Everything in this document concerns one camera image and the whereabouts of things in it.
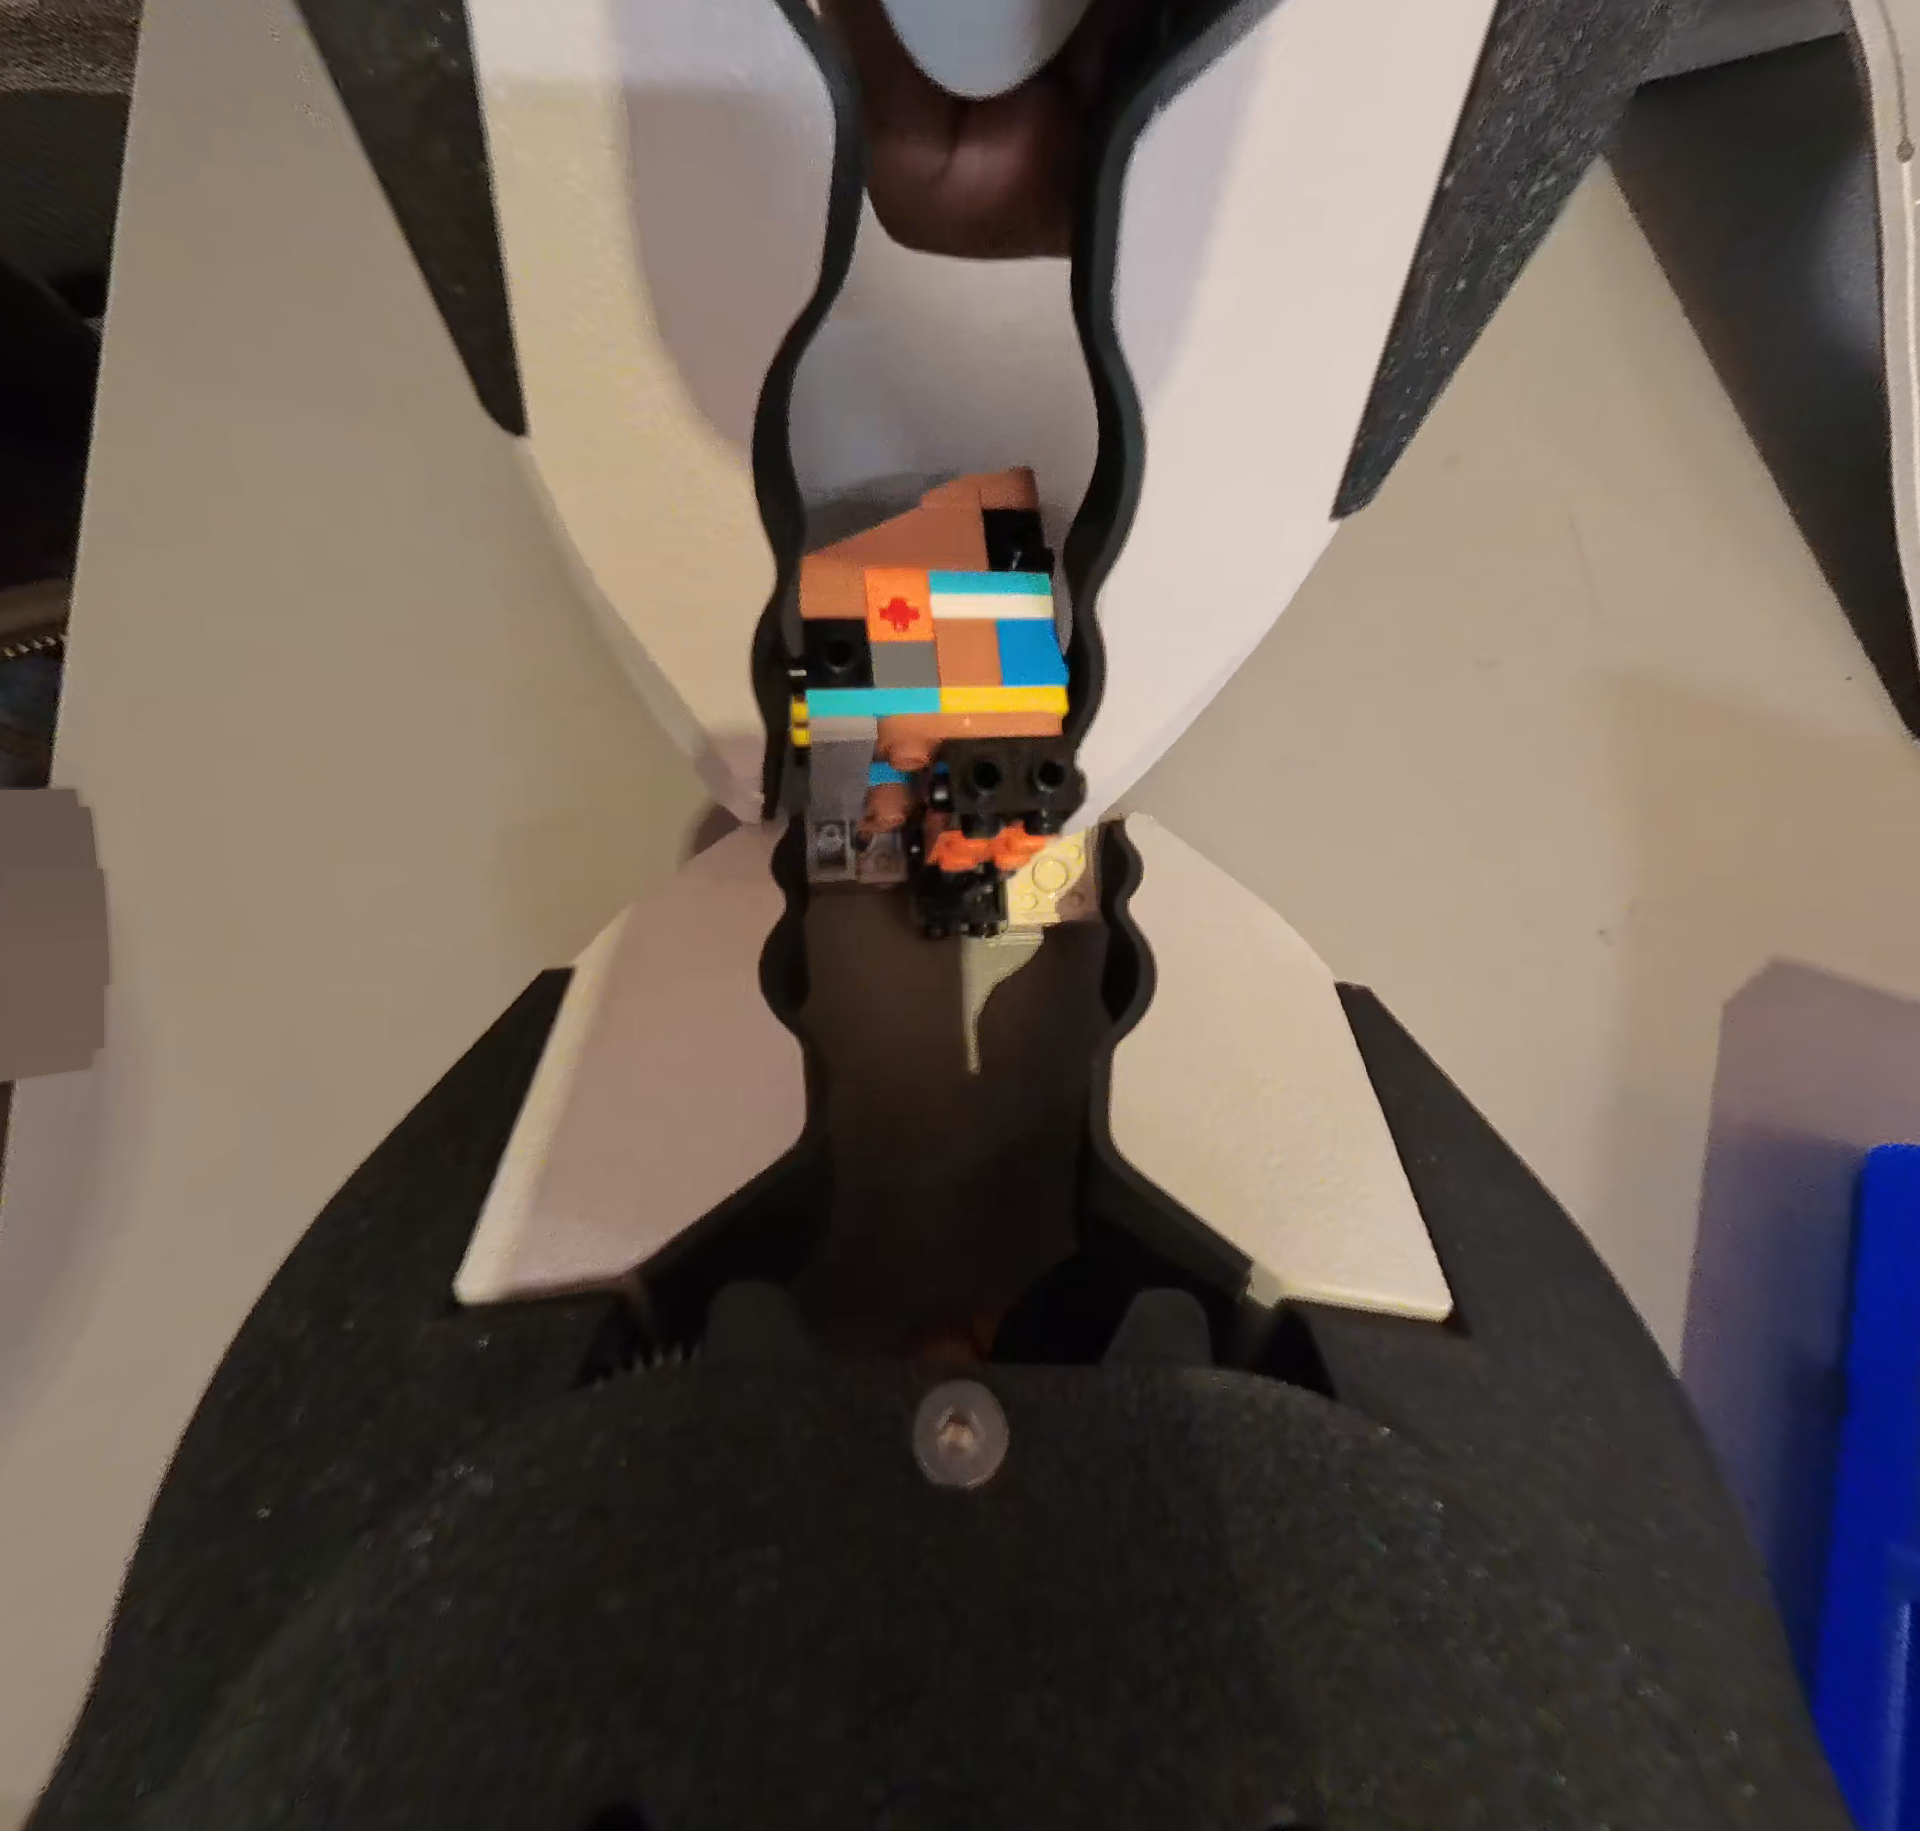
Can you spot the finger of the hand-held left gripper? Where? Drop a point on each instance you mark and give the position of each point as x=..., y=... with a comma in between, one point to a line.
x=1274, y=287
x=644, y=287

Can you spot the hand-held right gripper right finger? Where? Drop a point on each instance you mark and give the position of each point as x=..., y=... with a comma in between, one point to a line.
x=1274, y=1112

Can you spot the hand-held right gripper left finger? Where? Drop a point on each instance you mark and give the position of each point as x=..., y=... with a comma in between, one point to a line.
x=630, y=1112

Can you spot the colourful toy brick build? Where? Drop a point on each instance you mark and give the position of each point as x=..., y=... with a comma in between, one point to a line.
x=901, y=616

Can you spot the grey desk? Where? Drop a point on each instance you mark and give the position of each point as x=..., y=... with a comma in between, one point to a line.
x=301, y=662

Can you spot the person's left hand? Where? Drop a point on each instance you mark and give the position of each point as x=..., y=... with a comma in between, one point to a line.
x=974, y=181

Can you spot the person's brown jacket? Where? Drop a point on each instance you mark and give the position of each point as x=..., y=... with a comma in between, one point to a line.
x=39, y=360

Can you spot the blue plastic bin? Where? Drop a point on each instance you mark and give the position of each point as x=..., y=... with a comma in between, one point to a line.
x=1874, y=1412

